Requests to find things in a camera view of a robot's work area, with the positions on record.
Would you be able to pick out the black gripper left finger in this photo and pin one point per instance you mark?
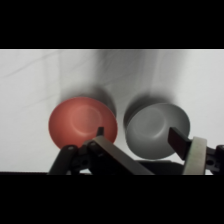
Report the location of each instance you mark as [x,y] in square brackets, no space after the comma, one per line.
[100,156]

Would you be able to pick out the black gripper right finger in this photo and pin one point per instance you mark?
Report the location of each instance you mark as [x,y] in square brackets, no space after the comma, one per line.
[181,143]

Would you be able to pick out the grey bowl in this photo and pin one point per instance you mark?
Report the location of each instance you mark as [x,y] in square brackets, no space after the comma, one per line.
[150,130]

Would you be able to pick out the pink bowl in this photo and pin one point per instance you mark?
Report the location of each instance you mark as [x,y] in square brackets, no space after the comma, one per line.
[78,120]

